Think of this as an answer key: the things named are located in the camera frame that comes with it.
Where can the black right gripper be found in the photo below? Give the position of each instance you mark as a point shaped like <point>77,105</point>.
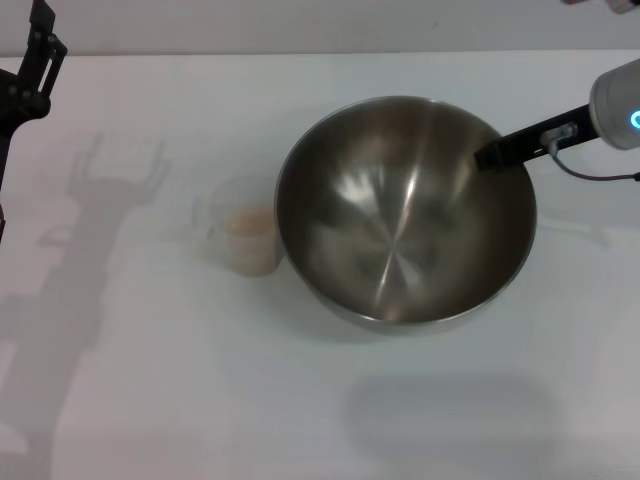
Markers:
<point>560,132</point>

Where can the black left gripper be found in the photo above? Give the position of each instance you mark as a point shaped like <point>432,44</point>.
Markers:
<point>12,105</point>

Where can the stainless steel mixing bowl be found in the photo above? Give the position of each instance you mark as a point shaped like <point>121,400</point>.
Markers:
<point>400,220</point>

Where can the white rice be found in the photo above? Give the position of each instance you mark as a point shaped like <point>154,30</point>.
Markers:
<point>247,225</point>

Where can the clear plastic measuring cup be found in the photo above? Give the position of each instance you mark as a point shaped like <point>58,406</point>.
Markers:
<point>240,240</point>

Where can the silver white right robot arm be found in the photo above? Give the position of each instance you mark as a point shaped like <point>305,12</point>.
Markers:
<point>612,105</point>

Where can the dark background object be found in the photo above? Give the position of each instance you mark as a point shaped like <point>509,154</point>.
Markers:
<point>574,2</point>

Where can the pinkish background object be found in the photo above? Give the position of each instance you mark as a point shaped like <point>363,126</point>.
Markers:
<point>619,5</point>

